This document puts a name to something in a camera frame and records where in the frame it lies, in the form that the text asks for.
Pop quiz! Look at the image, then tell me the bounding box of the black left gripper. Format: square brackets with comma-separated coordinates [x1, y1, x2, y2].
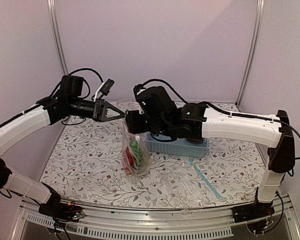
[68, 97, 125, 123]

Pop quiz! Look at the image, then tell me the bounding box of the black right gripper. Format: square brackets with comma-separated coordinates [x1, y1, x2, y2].
[124, 110, 171, 137]

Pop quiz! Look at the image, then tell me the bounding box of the smooth green cucumber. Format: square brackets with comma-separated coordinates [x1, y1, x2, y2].
[129, 140, 144, 168]

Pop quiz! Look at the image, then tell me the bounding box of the clear pink zipper bag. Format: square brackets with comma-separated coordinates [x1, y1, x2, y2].
[118, 118, 151, 182]

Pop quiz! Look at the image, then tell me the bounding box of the red lychee fruit bunch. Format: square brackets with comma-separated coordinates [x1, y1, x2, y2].
[123, 147, 135, 176]

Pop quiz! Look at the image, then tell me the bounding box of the brown potato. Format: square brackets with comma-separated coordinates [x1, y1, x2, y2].
[185, 137, 203, 145]

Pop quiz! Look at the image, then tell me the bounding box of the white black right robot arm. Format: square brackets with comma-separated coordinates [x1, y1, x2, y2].
[125, 80, 300, 223]

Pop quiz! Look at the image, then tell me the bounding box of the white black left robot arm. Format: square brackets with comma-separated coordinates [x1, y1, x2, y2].
[0, 69, 125, 221]

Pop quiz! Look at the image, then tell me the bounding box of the clear blue zipper bag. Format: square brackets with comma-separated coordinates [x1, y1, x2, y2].
[164, 157, 223, 210]

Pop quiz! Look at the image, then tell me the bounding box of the light blue plastic basket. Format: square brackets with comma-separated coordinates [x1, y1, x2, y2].
[146, 132, 209, 158]

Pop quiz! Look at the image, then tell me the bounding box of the floral patterned table mat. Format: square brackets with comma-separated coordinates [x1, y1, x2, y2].
[36, 100, 275, 209]

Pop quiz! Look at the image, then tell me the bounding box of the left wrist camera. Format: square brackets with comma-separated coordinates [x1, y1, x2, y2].
[92, 78, 115, 102]

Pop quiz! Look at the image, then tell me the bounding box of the front aluminium rail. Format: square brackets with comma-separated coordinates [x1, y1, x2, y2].
[12, 194, 300, 240]

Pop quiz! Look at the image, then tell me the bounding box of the small circuit board with wires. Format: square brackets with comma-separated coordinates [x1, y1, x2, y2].
[64, 201, 85, 222]

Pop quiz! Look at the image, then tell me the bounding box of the left aluminium frame post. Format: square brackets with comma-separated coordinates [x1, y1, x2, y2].
[46, 0, 68, 75]

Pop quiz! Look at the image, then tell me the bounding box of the aluminium frame post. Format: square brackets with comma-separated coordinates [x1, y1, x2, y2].
[235, 0, 265, 109]
[46, 0, 68, 75]

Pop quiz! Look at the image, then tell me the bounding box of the right aluminium frame post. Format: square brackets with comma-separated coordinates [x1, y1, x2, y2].
[235, 0, 265, 109]

